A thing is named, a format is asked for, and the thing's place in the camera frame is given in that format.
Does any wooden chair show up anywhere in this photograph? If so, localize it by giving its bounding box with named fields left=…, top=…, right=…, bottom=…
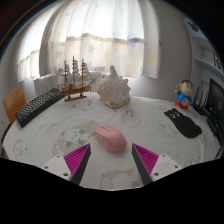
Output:
left=2, top=85, right=28, bottom=125

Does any white printed tablecloth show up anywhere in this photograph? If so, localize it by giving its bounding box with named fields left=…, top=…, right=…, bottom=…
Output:
left=1, top=91, right=223, bottom=191

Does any black monitor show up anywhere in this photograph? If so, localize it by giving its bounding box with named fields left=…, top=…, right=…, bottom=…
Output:
left=204, top=77, right=224, bottom=125

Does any large white conch shell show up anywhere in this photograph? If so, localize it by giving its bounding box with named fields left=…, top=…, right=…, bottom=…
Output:
left=96, top=65, right=132, bottom=109

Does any cartoon boy figurine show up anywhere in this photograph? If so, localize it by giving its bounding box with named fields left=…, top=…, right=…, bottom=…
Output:
left=174, top=79, right=195, bottom=111

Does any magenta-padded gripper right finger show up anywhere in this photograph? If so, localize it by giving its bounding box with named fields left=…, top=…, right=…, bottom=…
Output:
left=131, top=142, right=184, bottom=186

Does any white shelf unit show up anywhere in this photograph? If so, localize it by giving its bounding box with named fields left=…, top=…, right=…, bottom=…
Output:
left=181, top=16, right=224, bottom=83

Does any black router with antennas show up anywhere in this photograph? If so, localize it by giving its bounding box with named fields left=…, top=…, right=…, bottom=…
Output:
left=192, top=84, right=211, bottom=117

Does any white star-print curtain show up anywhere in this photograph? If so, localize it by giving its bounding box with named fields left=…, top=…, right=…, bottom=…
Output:
left=16, top=0, right=161, bottom=83

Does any wooden model sailing ship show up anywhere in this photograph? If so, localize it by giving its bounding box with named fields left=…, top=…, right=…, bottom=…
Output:
left=58, top=55, right=98, bottom=103

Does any pink computer mouse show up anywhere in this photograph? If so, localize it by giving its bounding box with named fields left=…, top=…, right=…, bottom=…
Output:
left=94, top=124, right=128, bottom=153

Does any black cat-shaped mouse pad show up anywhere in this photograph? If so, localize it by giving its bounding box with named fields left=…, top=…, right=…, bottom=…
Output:
left=163, top=107, right=203, bottom=139

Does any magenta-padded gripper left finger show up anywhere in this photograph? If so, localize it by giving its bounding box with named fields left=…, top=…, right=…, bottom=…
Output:
left=42, top=143, right=93, bottom=186

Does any black box device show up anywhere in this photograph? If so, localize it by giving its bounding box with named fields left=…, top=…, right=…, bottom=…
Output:
left=206, top=114, right=224, bottom=143

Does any black keyboard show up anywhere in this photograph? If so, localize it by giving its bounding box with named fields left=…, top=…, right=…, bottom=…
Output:
left=14, top=87, right=66, bottom=129

